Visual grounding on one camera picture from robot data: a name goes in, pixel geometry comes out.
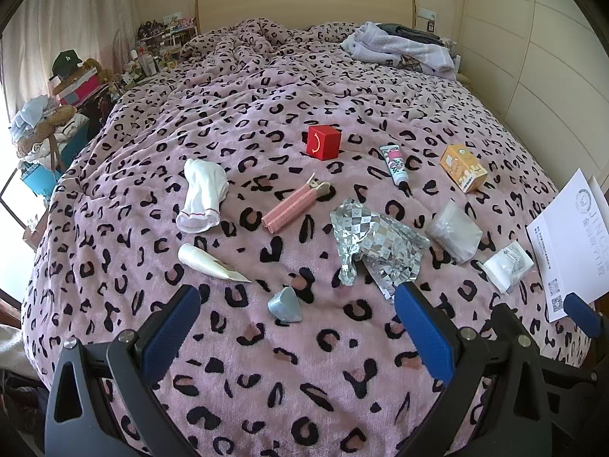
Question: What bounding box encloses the silver heart shaped object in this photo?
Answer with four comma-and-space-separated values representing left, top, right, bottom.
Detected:
267, 287, 303, 324

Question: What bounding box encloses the brown plush toy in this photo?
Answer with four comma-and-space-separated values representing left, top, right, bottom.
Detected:
16, 105, 77, 158

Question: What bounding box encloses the pile of folded clothes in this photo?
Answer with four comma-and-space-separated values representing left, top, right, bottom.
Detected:
341, 22, 456, 80

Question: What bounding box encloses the red cube box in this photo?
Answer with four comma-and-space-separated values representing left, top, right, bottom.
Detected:
306, 125, 342, 161

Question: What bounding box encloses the white curtain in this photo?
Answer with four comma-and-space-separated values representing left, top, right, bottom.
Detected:
1, 0, 134, 117

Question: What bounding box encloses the silver foil bag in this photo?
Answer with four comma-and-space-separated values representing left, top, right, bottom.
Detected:
329, 199, 430, 301

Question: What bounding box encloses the white cream tube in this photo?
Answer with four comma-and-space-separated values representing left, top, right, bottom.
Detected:
177, 243, 250, 283

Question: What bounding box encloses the cluttered shelf with bottles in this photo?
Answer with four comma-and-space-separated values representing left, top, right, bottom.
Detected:
122, 13, 198, 87

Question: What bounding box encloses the wooden headboard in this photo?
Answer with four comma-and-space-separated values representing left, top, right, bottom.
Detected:
195, 0, 417, 33

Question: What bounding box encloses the white packet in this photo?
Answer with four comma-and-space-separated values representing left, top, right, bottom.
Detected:
481, 240, 534, 294

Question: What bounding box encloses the pink leopard print blanket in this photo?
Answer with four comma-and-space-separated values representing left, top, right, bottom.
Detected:
22, 19, 590, 456

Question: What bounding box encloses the white tissue pack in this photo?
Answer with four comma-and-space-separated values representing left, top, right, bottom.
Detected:
425, 199, 482, 263

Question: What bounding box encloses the pink white storage box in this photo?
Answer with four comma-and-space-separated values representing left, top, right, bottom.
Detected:
55, 68, 100, 106

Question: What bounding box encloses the white sock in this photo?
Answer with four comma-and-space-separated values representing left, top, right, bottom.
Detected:
177, 159, 228, 234

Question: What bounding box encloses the floral hand cream tube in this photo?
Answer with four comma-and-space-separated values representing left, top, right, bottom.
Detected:
380, 144, 409, 187

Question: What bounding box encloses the pink handled nail clipper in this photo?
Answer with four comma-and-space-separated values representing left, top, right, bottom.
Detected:
262, 174, 332, 234

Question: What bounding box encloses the yellow butter bear box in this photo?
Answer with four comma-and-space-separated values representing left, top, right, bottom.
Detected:
440, 144, 487, 194

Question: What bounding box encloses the dark green cap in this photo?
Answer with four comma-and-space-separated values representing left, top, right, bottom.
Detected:
52, 50, 83, 80

